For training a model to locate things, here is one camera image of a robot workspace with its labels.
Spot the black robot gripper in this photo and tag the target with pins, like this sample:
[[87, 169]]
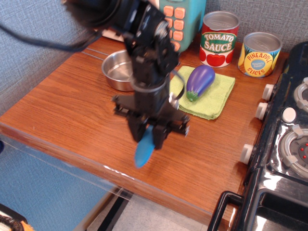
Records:
[[151, 107]]

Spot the blue handled metal spoon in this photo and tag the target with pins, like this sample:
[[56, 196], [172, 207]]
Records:
[[146, 145]]

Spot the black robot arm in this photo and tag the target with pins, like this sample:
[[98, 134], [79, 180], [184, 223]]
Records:
[[153, 57]]

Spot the yellow green folded cloth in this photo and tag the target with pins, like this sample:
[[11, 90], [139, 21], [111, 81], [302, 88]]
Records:
[[211, 103]]

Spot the small steel pan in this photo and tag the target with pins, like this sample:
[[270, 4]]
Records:
[[116, 67]]

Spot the purple toy eggplant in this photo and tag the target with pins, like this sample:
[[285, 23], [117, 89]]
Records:
[[200, 79]]

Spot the white stove knob lower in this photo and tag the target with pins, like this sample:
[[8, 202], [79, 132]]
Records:
[[246, 153]]

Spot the white stove knob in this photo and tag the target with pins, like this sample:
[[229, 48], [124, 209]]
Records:
[[246, 153], [261, 110], [267, 92]]

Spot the white stove knob middle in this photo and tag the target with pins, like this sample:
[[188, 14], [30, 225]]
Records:
[[261, 110]]

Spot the teal toy microwave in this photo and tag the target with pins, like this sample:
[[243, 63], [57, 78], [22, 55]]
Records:
[[187, 24]]

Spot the tomato sauce can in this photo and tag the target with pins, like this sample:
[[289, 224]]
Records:
[[218, 38]]

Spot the white stove knob upper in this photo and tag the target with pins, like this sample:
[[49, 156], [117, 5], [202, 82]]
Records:
[[267, 92]]

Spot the pineapple slices can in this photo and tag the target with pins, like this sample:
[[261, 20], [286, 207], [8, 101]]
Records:
[[259, 54]]

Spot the black toy stove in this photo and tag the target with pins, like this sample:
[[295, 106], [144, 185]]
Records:
[[275, 194]]

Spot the orange object at corner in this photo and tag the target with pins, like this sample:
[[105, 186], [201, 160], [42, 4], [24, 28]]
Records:
[[12, 221]]

